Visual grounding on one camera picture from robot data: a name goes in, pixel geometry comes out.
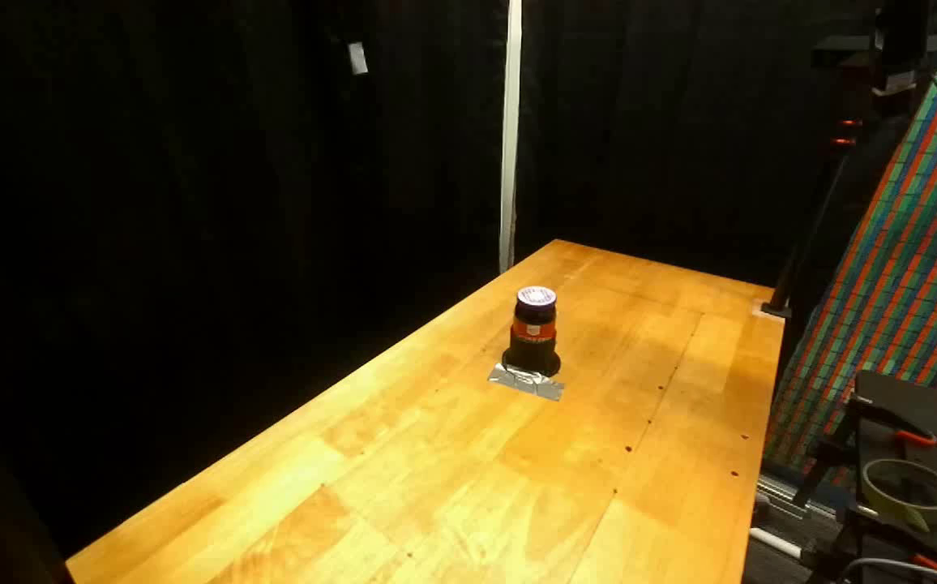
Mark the pale tape roll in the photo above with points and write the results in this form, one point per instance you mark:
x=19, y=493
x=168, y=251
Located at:
x=891, y=506

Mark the small white tag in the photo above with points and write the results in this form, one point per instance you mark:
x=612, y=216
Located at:
x=359, y=57

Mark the white vertical pole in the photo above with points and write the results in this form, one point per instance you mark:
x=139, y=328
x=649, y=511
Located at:
x=510, y=135

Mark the black tripod stand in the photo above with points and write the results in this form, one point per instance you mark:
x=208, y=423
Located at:
x=848, y=133

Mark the dark cup with orange band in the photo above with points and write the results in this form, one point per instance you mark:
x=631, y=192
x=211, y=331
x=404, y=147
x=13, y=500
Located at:
x=535, y=340

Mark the gray tape patch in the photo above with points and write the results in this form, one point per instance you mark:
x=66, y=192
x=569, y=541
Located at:
x=540, y=388

